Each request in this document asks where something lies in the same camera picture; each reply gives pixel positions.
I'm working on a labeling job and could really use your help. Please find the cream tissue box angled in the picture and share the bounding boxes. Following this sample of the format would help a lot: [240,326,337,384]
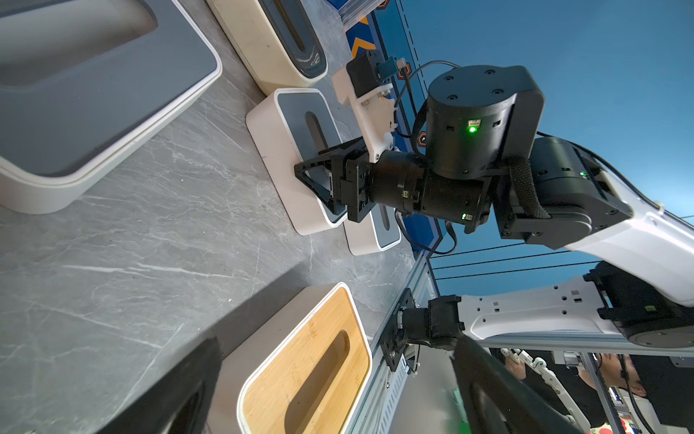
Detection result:
[208,0,328,95]

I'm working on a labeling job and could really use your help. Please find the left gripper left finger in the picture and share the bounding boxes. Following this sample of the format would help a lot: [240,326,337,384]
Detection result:
[99,338,222,434]

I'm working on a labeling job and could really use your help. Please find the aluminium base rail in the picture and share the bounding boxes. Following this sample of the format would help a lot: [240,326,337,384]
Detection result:
[348,262,693,433]

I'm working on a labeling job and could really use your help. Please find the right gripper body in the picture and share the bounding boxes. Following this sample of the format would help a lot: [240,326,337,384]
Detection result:
[330,148,374,222]

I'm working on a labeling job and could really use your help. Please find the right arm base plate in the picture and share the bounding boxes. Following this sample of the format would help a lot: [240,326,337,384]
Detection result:
[379,288,422,373]

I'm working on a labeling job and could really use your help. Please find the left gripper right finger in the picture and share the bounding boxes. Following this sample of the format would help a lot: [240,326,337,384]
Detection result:
[452,336,580,433]

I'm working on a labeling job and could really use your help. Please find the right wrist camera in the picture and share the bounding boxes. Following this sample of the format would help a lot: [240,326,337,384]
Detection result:
[331,48,413,164]

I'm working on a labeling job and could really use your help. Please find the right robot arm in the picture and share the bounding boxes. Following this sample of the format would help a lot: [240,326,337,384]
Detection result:
[294,65,693,354]

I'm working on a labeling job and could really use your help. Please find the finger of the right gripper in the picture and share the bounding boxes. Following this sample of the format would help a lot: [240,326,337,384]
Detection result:
[294,137,365,215]

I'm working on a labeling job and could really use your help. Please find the grey lid tissue box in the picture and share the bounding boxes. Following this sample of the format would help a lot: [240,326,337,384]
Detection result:
[246,88,346,236]
[1,1,222,214]
[343,205,402,256]

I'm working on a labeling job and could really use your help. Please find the bamboo lid tissue box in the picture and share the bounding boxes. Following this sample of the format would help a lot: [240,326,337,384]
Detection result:
[207,282,372,433]

